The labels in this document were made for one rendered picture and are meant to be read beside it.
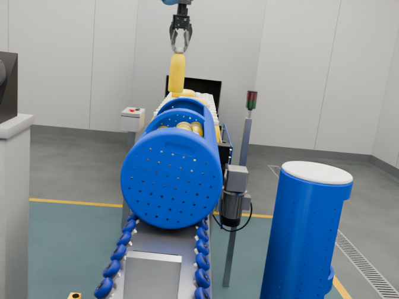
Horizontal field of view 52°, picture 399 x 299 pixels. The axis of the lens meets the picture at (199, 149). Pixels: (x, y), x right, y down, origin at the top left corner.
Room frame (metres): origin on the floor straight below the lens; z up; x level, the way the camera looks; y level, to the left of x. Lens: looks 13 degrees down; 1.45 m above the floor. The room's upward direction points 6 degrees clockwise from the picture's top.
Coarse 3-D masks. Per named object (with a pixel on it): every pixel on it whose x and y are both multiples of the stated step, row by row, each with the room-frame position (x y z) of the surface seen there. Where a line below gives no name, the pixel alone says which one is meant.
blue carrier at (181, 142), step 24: (168, 120) 1.95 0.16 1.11; (192, 120) 1.95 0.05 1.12; (144, 144) 1.08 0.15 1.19; (168, 144) 1.09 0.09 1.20; (192, 144) 1.09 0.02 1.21; (216, 144) 1.33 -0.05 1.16; (144, 168) 1.08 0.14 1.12; (168, 168) 1.08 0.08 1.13; (192, 168) 1.09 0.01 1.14; (216, 168) 1.09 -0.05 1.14; (144, 192) 1.08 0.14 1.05; (168, 192) 1.08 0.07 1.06; (192, 192) 1.09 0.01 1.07; (216, 192) 1.09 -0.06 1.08; (144, 216) 1.08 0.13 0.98; (168, 216) 1.08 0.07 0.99; (192, 216) 1.09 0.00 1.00
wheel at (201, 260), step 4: (196, 256) 0.90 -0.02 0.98; (200, 256) 0.89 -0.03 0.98; (204, 256) 0.91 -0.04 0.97; (196, 260) 0.89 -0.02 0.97; (200, 260) 0.89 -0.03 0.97; (204, 260) 0.89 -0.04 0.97; (200, 264) 0.88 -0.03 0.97; (204, 264) 0.88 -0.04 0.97; (208, 264) 0.91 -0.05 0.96; (200, 268) 0.88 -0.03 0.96; (204, 268) 0.88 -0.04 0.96; (208, 268) 0.89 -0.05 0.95
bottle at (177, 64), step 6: (174, 54) 1.86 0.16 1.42; (180, 54) 1.85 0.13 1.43; (174, 60) 1.84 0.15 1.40; (180, 60) 1.84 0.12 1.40; (174, 66) 1.84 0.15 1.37; (180, 66) 1.84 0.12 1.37; (174, 72) 1.84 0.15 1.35; (180, 72) 1.84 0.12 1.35; (174, 78) 1.84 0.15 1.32; (180, 78) 1.84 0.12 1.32; (168, 84) 1.87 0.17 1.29; (174, 84) 1.84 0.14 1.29; (180, 84) 1.85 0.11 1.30; (168, 90) 1.86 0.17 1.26; (174, 90) 1.84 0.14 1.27; (180, 90) 1.85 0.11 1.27
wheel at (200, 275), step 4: (196, 272) 0.82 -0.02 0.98; (200, 272) 0.82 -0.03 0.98; (204, 272) 0.84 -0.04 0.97; (196, 276) 0.82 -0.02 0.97; (200, 276) 0.81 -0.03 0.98; (204, 276) 0.82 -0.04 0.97; (200, 280) 0.81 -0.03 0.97; (204, 280) 0.81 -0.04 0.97; (208, 280) 0.83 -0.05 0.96; (200, 284) 0.81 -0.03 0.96; (204, 284) 0.81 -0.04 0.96; (208, 284) 0.81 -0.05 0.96; (204, 288) 0.81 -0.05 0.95
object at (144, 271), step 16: (128, 256) 0.67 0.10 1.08; (144, 256) 0.68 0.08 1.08; (160, 256) 0.68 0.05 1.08; (176, 256) 0.69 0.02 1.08; (128, 272) 0.67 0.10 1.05; (144, 272) 0.67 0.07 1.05; (160, 272) 0.67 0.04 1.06; (176, 272) 0.67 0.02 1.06; (128, 288) 0.67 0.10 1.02; (144, 288) 0.67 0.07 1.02; (160, 288) 0.67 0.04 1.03; (176, 288) 0.67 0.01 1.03
